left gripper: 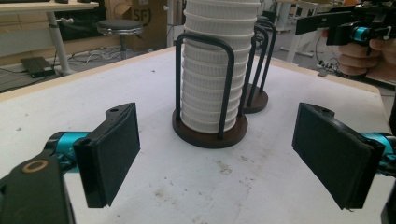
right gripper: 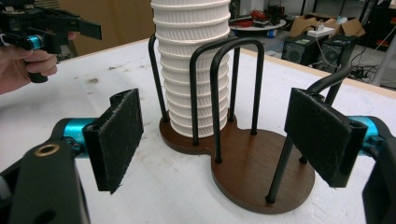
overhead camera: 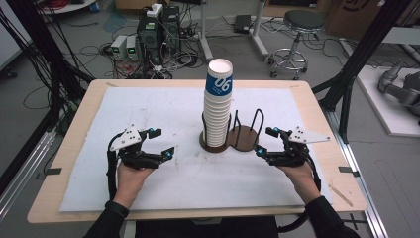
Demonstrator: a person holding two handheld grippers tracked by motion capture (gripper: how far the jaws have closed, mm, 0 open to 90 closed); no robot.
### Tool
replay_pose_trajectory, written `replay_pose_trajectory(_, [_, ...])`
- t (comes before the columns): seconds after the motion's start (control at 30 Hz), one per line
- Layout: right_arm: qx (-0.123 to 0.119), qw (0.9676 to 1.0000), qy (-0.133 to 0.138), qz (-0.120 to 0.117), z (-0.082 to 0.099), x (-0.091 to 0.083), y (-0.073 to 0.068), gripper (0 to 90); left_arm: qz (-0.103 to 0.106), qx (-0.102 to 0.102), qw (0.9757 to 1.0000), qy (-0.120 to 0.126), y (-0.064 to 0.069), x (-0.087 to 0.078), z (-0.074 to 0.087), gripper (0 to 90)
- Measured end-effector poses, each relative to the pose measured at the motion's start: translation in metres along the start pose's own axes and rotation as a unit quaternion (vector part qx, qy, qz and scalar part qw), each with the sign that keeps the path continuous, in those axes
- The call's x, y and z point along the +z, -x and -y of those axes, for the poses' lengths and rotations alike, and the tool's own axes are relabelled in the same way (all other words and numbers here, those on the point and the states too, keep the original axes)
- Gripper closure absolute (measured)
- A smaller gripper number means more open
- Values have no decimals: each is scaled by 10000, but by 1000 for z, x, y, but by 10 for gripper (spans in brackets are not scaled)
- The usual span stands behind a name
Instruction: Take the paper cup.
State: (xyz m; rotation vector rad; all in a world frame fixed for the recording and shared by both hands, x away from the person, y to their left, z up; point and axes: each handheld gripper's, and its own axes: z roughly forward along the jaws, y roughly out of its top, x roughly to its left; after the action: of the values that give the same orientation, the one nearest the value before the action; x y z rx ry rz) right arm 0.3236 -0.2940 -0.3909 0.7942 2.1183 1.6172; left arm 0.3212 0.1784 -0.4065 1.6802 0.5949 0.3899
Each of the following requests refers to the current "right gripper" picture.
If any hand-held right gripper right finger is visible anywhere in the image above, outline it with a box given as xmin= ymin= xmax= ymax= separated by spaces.
xmin=284 ymin=88 xmax=382 ymax=189

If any round white table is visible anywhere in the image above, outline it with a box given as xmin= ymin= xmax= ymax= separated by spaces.
xmin=229 ymin=18 xmax=288 ymax=32

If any tangle of floor cables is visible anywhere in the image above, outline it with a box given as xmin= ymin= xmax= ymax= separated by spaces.
xmin=347 ymin=46 xmax=379 ymax=81

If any black wire wooden cup rack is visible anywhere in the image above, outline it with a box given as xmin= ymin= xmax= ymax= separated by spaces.
xmin=148 ymin=33 xmax=353 ymax=215

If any grey metal table leg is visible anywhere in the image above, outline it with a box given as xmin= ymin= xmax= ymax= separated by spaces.
xmin=371 ymin=33 xmax=396 ymax=88

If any black computer tower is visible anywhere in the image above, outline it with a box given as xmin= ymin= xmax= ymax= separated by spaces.
xmin=317 ymin=34 xmax=359 ymax=74
xmin=281 ymin=34 xmax=328 ymax=68

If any white power strip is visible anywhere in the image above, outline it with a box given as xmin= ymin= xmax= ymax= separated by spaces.
xmin=306 ymin=26 xmax=336 ymax=39

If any brown cardboard panel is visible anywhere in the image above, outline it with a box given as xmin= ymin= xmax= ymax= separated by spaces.
xmin=59 ymin=0 xmax=156 ymax=58

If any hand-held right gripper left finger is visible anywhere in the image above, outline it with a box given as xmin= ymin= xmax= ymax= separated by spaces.
xmin=63 ymin=88 xmax=145 ymax=194

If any stack of paper cups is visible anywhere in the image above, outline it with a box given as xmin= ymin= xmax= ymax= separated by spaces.
xmin=149 ymin=0 xmax=232 ymax=139

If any open cardboard box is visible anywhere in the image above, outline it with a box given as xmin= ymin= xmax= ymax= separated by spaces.
xmin=289 ymin=13 xmax=367 ymax=38

